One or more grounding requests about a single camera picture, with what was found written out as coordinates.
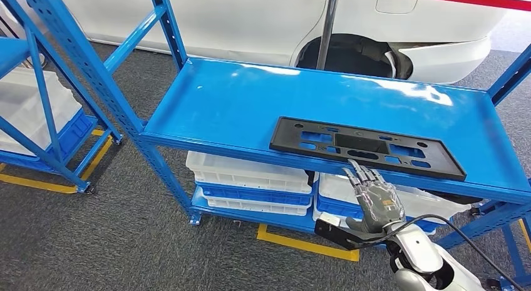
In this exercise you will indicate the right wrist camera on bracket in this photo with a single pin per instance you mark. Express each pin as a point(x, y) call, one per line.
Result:
point(336, 237)

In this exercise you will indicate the yellow floor tape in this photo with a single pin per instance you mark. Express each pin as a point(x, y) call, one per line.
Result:
point(37, 184)

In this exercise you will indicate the white car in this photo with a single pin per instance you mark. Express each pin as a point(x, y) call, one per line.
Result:
point(207, 19)

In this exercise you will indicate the black plastic panel part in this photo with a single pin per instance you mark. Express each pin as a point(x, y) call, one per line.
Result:
point(286, 142)

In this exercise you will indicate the chrome stanchion pole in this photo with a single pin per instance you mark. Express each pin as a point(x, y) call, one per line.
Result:
point(327, 32)

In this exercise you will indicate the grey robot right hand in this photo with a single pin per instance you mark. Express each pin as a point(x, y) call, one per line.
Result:
point(377, 202)

